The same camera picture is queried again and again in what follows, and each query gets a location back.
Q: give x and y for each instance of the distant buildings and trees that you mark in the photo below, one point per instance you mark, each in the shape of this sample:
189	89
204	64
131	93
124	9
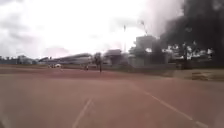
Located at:
20	60

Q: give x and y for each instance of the large dark tree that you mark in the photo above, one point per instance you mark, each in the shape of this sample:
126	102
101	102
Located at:
196	26

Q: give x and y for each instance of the person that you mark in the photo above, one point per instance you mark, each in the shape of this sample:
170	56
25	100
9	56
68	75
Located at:
99	66

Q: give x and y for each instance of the low building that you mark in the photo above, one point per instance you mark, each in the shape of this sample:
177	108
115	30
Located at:
113	56

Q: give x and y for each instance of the grey building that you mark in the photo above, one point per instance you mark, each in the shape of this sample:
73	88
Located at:
144	50

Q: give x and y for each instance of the floodlight pole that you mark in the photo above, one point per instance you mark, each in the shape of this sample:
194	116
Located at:
125	38

